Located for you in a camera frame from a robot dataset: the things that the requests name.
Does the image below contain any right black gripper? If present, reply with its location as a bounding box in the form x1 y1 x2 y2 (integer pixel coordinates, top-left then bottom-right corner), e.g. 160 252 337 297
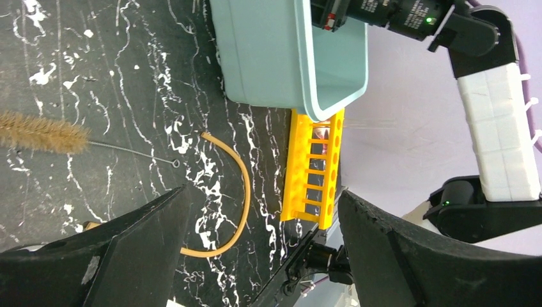
311 0 453 41

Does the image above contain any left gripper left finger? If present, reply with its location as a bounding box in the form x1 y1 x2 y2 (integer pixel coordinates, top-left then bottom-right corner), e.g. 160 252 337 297
1 185 191 306

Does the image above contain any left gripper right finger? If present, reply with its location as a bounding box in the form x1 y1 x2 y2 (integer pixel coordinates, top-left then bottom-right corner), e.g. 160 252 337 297
337 191 541 306

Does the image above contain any tan rubber tube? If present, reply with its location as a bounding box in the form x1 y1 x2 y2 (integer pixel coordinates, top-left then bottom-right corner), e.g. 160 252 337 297
84 132 251 259

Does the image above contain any tan bottle brush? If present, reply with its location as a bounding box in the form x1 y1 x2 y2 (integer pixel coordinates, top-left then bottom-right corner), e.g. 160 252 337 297
1 111 180 168

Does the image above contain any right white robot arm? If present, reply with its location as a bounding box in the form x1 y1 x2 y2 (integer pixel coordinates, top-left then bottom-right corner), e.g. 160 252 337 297
310 1 541 243

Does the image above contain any yellow test tube rack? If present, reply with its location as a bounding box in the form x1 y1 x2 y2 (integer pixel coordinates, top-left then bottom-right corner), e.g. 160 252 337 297
280 109 345 230

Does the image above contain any teal plastic bin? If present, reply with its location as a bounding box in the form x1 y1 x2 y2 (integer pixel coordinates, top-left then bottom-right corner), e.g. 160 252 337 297
210 1 369 122

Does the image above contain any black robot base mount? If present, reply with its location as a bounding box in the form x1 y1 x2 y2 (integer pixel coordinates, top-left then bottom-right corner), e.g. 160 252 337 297
249 228 354 306

